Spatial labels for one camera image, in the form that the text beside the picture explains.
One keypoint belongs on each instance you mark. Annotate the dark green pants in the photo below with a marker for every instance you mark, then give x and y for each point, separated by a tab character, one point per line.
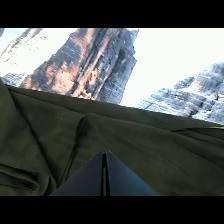
150	150

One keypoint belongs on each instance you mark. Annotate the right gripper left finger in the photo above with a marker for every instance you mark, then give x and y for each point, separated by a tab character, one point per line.
88	181

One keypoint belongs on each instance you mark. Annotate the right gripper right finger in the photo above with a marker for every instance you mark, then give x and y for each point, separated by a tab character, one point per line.
125	181

